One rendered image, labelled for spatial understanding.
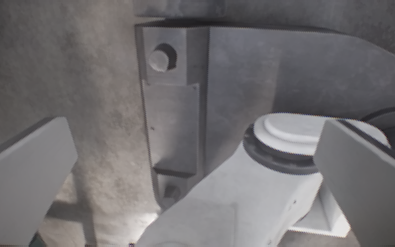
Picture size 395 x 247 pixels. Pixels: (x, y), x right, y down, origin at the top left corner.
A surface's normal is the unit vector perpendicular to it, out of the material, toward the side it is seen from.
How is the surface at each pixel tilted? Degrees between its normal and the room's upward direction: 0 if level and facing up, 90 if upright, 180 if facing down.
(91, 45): 0
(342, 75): 0
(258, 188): 90
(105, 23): 0
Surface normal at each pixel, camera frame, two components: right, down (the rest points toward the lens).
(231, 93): -0.19, 0.48
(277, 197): 0.01, -0.87
